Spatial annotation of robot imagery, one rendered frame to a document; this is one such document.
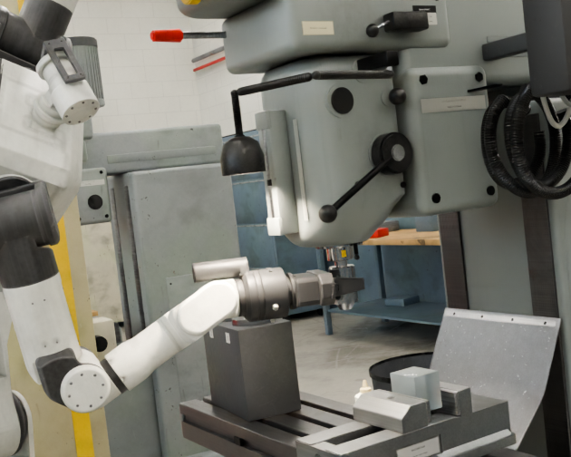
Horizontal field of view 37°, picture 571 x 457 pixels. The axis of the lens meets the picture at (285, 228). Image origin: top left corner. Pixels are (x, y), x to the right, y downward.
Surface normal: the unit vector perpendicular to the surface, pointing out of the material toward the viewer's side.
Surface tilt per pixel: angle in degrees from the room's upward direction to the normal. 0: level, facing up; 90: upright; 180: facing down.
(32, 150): 57
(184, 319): 81
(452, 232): 90
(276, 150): 90
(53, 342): 97
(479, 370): 62
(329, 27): 90
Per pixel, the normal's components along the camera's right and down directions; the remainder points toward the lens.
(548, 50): -0.85, 0.13
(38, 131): 0.58, -0.58
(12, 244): 0.25, 0.17
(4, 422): 0.73, -0.22
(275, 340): 0.42, 0.00
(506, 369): -0.81, -0.34
